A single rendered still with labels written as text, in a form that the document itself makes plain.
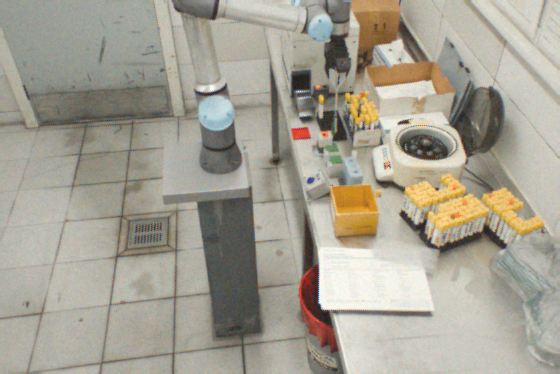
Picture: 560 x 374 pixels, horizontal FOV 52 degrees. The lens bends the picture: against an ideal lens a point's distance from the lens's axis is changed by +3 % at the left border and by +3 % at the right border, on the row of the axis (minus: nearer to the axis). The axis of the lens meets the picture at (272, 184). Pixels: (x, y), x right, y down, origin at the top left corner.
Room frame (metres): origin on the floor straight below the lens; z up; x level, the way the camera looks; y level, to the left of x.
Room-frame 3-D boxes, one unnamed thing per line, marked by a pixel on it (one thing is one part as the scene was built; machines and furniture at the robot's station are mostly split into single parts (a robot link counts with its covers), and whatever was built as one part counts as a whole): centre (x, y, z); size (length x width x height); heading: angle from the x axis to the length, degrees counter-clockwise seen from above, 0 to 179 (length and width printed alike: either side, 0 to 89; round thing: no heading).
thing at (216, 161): (1.56, 0.18, 0.97); 0.15 x 0.15 x 0.10
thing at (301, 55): (2.16, -0.21, 1.03); 0.31 x 0.27 x 0.30; 6
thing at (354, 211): (1.28, -0.25, 0.92); 0.13 x 0.13 x 0.10; 3
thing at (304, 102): (1.96, -0.14, 0.92); 0.21 x 0.07 x 0.05; 6
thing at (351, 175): (1.44, -0.27, 0.92); 0.10 x 0.07 x 0.10; 8
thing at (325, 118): (1.80, -0.24, 0.93); 0.17 x 0.09 x 0.11; 6
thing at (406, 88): (1.90, -0.53, 0.95); 0.29 x 0.25 x 0.15; 96
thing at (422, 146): (1.53, -0.53, 0.97); 0.15 x 0.15 x 0.07
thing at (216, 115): (1.57, 0.18, 1.08); 0.13 x 0.12 x 0.14; 9
